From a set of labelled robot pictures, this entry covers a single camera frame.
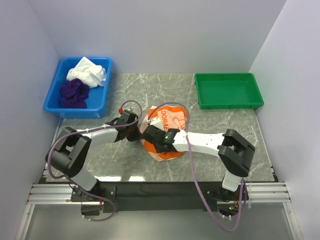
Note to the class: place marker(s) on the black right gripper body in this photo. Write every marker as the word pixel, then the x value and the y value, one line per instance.
pixel 158 148

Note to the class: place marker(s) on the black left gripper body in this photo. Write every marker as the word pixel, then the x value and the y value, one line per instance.
pixel 134 133

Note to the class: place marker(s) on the orange Doraemon towel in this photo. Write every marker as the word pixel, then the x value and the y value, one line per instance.
pixel 172 117

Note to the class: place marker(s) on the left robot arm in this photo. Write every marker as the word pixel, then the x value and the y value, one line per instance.
pixel 67 156

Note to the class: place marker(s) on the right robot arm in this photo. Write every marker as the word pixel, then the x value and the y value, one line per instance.
pixel 235 151

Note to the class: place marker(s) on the blue plastic bin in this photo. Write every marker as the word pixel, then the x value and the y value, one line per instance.
pixel 96 102

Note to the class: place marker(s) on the white towel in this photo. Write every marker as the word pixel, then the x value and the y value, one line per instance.
pixel 89 73

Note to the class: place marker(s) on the purple towel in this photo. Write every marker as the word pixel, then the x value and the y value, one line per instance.
pixel 74 94

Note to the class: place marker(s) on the green plastic tray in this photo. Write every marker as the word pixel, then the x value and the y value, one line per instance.
pixel 218 91

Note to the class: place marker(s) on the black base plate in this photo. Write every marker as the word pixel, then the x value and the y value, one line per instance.
pixel 158 196

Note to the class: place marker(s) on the aluminium mounting rail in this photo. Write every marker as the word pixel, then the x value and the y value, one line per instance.
pixel 256 192

